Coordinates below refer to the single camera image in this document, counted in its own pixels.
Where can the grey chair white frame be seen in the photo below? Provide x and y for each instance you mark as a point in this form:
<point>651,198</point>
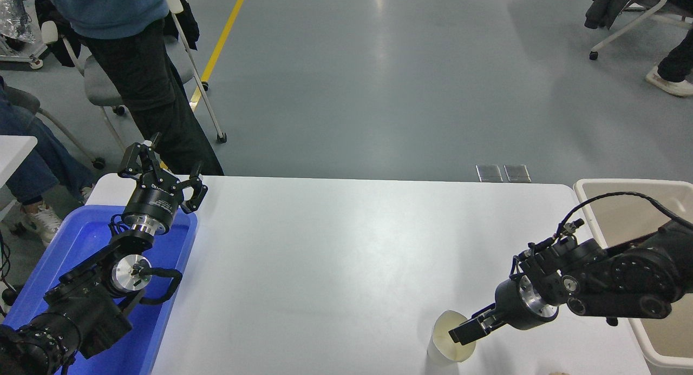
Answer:
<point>100,85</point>

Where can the dark grey jacket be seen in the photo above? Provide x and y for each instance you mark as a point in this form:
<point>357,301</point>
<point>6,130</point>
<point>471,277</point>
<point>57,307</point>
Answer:
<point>606,4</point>

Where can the small white table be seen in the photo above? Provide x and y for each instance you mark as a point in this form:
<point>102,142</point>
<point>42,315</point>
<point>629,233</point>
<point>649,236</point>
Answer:
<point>13,150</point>

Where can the grey office chair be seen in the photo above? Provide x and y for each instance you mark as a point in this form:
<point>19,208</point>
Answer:
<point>27,100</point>

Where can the metal floor outlet plate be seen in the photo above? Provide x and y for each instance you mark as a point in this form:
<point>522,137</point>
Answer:
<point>489,173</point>
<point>517,172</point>

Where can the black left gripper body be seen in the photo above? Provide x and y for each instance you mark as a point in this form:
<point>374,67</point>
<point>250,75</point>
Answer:
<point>154,202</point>

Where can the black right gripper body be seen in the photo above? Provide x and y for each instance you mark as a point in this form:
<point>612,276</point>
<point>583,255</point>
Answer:
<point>513,307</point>

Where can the white paper cup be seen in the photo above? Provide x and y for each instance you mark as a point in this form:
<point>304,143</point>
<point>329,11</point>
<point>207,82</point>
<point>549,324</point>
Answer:
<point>441,337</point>

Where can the person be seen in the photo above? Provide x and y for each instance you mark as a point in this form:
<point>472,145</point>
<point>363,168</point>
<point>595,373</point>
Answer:
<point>677,61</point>
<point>141,66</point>
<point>38,158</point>

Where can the equipment stand white base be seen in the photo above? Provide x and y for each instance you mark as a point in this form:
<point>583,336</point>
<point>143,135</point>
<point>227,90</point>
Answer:
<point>30,59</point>

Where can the blue plastic tray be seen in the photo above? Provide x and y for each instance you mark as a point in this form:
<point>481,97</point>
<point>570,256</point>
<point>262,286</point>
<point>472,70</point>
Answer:
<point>89,239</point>

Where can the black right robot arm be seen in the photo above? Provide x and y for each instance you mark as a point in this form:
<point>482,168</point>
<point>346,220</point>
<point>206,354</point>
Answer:
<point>644,277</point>

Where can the large pale dustbin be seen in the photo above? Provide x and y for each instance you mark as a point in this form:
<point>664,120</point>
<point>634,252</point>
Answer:
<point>622,212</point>

